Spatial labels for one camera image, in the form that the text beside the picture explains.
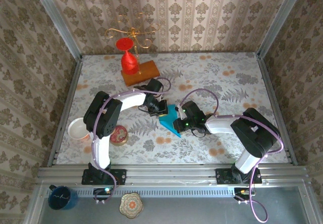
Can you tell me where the blue cloth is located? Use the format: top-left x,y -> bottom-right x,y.
158,104 -> 186,138

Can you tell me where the floral table cover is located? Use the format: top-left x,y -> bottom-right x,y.
56,51 -> 290,164

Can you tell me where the orange wooden rack base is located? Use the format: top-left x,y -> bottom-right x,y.
120,60 -> 162,87

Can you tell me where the round red floral tin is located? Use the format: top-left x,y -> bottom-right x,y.
109,125 -> 129,147

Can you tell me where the red wine glass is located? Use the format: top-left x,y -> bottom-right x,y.
115,37 -> 140,75

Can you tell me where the white bowl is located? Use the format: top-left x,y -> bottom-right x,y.
68,117 -> 91,140

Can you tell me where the small black connector board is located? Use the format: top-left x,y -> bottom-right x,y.
233,187 -> 256,204
93,187 -> 114,204

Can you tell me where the grey metal shelf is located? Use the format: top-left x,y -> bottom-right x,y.
25,183 -> 321,224

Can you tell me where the dark blue mug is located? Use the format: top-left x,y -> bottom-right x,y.
48,185 -> 79,211

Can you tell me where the aluminium front rail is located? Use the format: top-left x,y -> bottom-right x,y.
36,164 -> 311,187

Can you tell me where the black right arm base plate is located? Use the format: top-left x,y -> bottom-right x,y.
216,167 -> 262,185

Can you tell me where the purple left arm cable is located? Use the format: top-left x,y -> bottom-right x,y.
90,77 -> 172,206

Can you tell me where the gold wire glass rack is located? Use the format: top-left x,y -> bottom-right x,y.
104,12 -> 161,75

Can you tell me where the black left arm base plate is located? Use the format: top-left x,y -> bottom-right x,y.
81,168 -> 127,186

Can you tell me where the aluminium table side rail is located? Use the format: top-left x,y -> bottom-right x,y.
47,54 -> 84,166
256,53 -> 298,165

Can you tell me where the aluminium corner post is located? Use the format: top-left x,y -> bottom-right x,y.
29,0 -> 83,61
257,0 -> 310,58

